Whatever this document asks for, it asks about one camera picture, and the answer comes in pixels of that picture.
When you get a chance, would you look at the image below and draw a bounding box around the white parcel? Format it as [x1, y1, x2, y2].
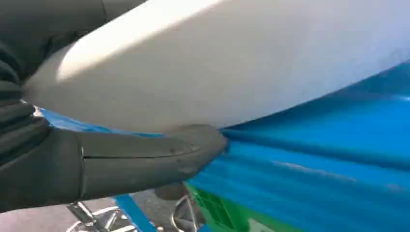
[21, 0, 410, 133]

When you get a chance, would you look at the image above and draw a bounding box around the ribbed grey left arm sleeve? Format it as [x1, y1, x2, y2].
[0, 41, 51, 165]

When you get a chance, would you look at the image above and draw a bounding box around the blue tape strip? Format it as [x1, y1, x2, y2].
[115, 194, 156, 232]

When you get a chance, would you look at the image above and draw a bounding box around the green plastic crate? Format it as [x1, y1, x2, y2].
[183, 182, 305, 232]

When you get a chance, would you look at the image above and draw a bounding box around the metal ring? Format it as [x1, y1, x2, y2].
[170, 194, 201, 232]

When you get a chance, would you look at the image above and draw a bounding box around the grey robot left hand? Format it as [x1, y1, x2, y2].
[0, 0, 229, 214]

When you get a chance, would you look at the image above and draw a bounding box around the blue plastic parcel bag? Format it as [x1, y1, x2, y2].
[38, 60, 410, 232]

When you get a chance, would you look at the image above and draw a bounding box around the silver metal frame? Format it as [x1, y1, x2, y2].
[65, 201, 139, 232]

